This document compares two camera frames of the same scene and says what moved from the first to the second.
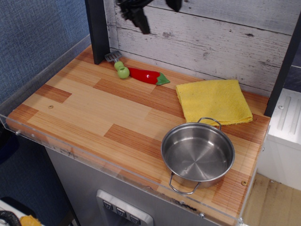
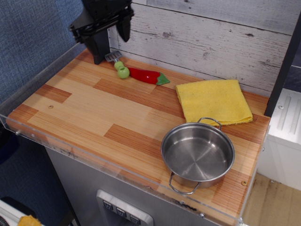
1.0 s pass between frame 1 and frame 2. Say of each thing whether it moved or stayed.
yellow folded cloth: stayed
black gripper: moved
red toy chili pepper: stayed
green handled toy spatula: stayed
